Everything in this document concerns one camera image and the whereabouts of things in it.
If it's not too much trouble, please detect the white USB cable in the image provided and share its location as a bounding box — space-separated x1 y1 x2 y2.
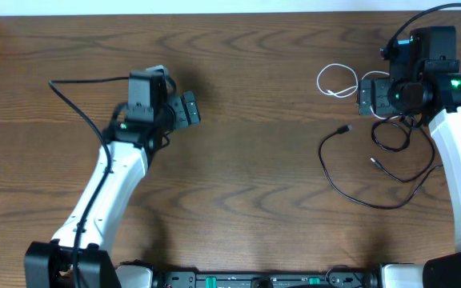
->
315 62 403 121

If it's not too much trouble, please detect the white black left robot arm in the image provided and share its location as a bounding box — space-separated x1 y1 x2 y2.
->
24 91 200 287

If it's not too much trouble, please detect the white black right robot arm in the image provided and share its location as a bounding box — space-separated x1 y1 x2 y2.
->
358 74 461 287

